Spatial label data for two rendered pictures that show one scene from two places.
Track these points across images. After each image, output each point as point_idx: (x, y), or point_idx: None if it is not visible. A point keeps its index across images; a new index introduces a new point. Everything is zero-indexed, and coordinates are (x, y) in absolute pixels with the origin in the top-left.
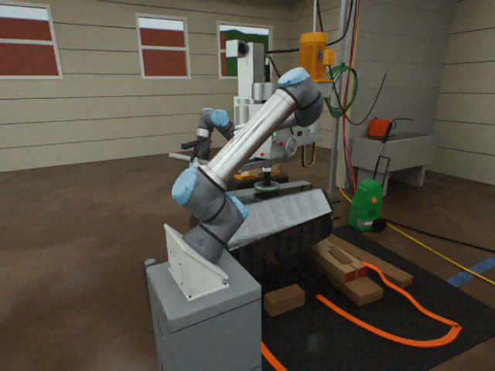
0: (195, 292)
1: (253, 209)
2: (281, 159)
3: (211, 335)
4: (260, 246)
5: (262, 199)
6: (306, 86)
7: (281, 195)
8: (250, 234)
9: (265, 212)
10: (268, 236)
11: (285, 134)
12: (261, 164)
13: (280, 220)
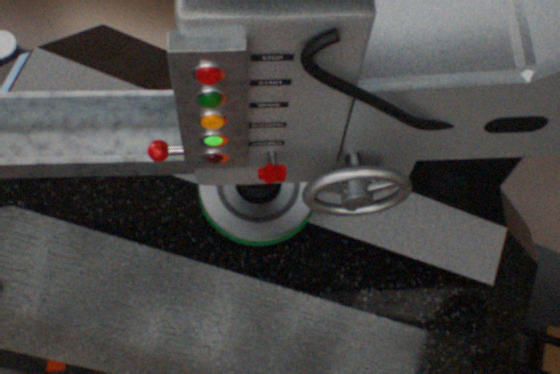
0: None
1: (97, 263)
2: (337, 165)
3: None
4: (66, 367)
5: (158, 252)
6: None
7: (256, 275)
8: (35, 332)
9: (139, 298)
10: (97, 370)
11: (352, 121)
12: (168, 168)
13: (177, 354)
